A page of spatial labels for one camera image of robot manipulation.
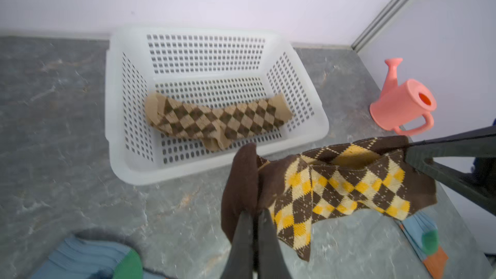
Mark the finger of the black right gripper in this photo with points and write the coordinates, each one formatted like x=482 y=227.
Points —
x=464 y=163

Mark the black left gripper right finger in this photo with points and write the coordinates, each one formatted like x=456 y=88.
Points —
x=271 y=263

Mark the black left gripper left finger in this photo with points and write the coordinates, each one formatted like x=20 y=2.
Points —
x=241 y=257

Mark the dark brown argyle sock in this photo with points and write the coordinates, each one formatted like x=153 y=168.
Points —
x=324 y=183

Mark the blue green orange sock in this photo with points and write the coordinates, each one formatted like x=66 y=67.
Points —
x=79 y=258

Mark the pink watering can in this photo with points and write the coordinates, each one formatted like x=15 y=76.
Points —
x=400 y=104

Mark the white plastic perforated basket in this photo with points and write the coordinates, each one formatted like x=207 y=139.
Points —
x=211 y=67

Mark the aluminium frame rail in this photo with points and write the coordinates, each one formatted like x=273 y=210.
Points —
x=382 y=19

